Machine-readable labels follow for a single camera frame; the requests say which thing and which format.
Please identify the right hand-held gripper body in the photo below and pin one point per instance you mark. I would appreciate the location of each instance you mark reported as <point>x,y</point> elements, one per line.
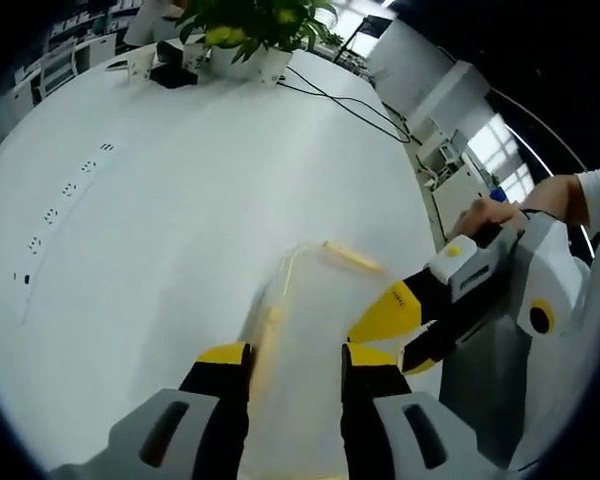
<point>545,260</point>

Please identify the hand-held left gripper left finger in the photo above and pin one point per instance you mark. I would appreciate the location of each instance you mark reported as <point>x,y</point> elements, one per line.
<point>220,400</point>

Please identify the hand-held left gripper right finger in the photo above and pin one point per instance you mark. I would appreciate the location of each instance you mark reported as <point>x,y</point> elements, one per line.
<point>375,400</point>

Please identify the clear plastic bag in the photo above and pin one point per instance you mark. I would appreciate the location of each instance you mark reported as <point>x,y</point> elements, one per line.
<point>305,325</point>

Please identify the person's right hand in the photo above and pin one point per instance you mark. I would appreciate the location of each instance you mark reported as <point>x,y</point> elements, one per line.
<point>490,212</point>

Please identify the white shelf unit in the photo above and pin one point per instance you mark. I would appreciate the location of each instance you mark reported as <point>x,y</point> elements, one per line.
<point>450,165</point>

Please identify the row of table power outlets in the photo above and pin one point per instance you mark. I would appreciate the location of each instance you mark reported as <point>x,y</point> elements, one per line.
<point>69,189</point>

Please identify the white plant pot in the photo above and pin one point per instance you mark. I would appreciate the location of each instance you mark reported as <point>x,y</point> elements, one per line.
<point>270,65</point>
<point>227,60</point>

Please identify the black tripod stand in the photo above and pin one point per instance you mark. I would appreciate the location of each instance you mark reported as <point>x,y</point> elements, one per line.
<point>357,37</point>

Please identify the green potted plant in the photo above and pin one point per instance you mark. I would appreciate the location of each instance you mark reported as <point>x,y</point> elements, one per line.
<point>260,20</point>

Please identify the white paper cup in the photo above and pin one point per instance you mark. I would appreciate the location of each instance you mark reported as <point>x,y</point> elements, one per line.
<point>194,56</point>
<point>140,66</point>

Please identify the black box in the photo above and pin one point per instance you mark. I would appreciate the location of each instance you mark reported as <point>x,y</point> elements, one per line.
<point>172,72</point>

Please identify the white office chair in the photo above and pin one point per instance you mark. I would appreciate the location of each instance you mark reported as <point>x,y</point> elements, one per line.
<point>57,70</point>

